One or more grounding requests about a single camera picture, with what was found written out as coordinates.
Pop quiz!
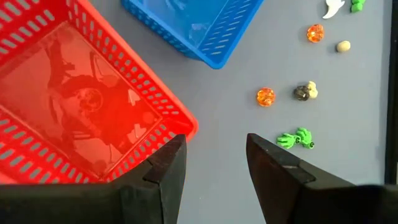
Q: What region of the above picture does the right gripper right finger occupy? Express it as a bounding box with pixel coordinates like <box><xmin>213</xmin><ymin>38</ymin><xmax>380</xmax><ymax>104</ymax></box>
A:
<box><xmin>246</xmin><ymin>133</ymin><xmax>398</xmax><ymax>224</ymax></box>

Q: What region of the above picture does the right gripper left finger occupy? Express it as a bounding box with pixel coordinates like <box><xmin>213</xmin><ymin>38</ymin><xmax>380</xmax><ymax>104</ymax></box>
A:
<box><xmin>0</xmin><ymin>134</ymin><xmax>187</xmax><ymax>224</ymax></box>

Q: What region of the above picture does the green zombie hand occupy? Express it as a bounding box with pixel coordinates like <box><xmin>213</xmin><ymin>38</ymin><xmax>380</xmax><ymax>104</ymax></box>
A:
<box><xmin>295</xmin><ymin>127</ymin><xmax>316</xmax><ymax>150</ymax></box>
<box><xmin>350</xmin><ymin>0</ymin><xmax>366</xmax><ymax>14</ymax></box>
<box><xmin>276</xmin><ymin>133</ymin><xmax>300</xmax><ymax>150</ymax></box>

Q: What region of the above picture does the orange translucent pumpkin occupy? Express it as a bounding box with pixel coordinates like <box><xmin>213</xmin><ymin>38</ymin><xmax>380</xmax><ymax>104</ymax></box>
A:
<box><xmin>307</xmin><ymin>24</ymin><xmax>325</xmax><ymax>44</ymax></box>
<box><xmin>256</xmin><ymin>87</ymin><xmax>277</xmax><ymax>108</ymax></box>

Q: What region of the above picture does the cream skull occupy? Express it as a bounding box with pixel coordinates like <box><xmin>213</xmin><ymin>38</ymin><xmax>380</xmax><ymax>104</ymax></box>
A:
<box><xmin>335</xmin><ymin>40</ymin><xmax>352</xmax><ymax>54</ymax></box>
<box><xmin>306</xmin><ymin>80</ymin><xmax>319</xmax><ymax>100</ymax></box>

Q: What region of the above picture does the white ghost figure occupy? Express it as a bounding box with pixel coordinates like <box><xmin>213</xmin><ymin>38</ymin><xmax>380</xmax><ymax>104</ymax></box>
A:
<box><xmin>322</xmin><ymin>0</ymin><xmax>346</xmax><ymax>20</ymax></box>

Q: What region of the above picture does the red plastic basket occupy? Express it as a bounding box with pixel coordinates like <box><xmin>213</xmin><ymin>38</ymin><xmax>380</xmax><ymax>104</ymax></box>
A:
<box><xmin>0</xmin><ymin>0</ymin><xmax>199</xmax><ymax>185</ymax></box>

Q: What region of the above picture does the blue plastic basket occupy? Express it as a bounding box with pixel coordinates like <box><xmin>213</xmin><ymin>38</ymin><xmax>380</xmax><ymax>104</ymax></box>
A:
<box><xmin>121</xmin><ymin>0</ymin><xmax>265</xmax><ymax>70</ymax></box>

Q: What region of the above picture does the black table frame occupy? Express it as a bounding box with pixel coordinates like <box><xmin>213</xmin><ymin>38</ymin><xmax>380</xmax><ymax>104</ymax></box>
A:
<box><xmin>384</xmin><ymin>0</ymin><xmax>398</xmax><ymax>185</ymax></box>

